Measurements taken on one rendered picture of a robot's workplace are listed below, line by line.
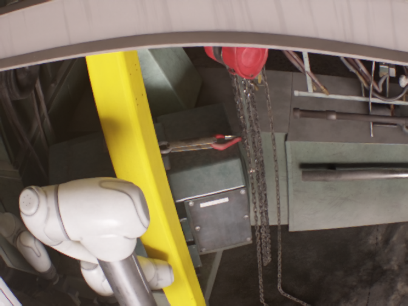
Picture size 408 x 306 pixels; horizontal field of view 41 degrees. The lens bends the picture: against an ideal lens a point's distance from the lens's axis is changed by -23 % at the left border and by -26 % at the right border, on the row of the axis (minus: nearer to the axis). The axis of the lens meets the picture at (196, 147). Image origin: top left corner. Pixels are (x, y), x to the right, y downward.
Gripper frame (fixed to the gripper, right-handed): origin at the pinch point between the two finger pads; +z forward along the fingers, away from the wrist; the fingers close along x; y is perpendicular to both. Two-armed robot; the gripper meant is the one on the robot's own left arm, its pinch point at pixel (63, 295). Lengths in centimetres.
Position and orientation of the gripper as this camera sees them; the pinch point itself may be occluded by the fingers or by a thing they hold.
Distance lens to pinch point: 231.3
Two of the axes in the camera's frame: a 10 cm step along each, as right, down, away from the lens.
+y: 3.3, -6.8, 6.6
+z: 1.6, 7.3, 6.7
